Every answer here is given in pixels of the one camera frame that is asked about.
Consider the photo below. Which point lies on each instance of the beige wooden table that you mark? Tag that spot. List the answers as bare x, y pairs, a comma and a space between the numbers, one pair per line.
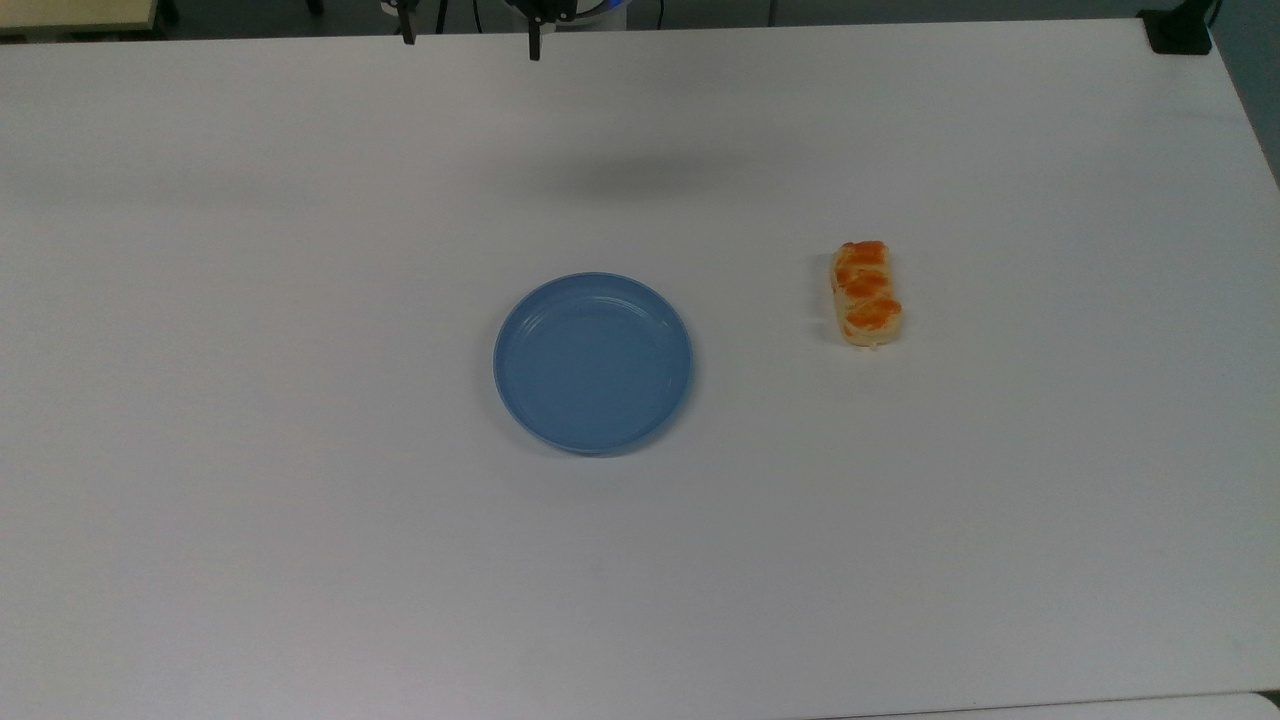
70, 12

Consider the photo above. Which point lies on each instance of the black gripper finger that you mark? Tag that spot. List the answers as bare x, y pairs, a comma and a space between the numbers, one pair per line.
535, 40
408, 28

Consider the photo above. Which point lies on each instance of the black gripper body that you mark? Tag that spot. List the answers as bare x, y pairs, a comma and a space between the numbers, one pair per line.
560, 8

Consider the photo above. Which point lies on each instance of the black corner clamp mount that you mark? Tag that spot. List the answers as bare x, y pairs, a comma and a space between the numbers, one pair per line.
1180, 30

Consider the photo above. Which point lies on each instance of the orange glazed bread roll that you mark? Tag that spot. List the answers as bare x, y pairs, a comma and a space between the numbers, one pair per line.
866, 296

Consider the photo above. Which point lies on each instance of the blue round plate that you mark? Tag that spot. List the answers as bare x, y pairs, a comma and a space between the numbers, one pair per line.
593, 362

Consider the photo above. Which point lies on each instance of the white neighbouring table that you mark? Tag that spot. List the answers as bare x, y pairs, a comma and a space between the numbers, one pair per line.
1100, 708

